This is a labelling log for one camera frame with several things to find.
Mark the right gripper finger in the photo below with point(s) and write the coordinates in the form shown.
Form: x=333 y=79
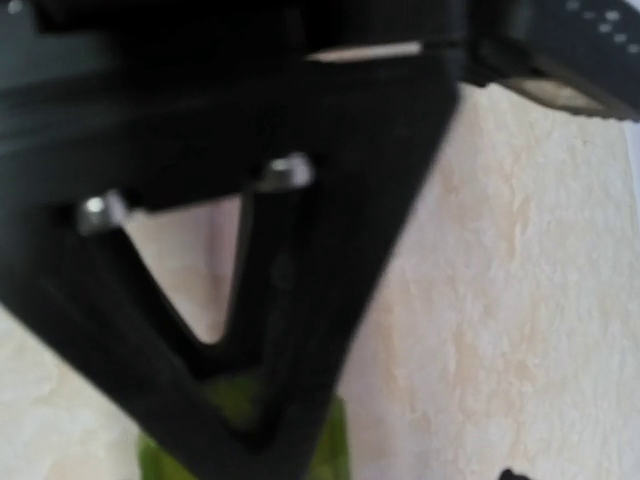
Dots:
x=509 y=474

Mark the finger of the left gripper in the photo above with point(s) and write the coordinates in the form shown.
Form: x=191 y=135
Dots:
x=340 y=250
x=76 y=281

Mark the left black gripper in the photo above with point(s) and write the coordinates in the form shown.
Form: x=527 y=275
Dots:
x=172 y=102

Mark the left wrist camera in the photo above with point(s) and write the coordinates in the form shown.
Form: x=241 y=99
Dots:
x=580 y=57

